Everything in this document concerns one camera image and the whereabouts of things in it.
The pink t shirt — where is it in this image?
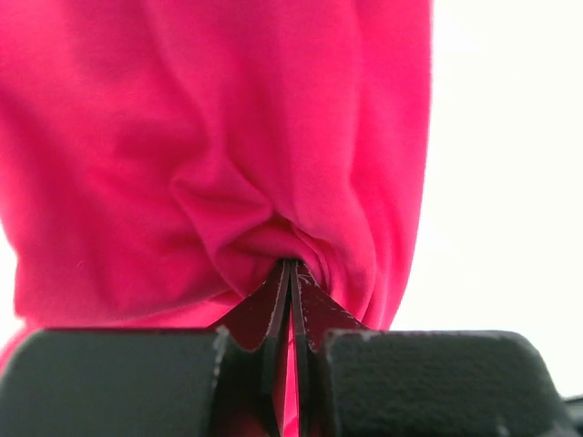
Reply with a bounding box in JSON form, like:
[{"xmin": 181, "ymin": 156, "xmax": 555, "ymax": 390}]
[{"xmin": 1, "ymin": 1, "xmax": 433, "ymax": 436}]

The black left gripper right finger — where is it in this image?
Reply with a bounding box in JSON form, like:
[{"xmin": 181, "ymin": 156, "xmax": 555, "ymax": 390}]
[{"xmin": 290, "ymin": 261, "xmax": 582, "ymax": 436}]

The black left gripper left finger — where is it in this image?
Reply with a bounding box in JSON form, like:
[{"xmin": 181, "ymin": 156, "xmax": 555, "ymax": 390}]
[{"xmin": 1, "ymin": 261, "xmax": 290, "ymax": 436}]

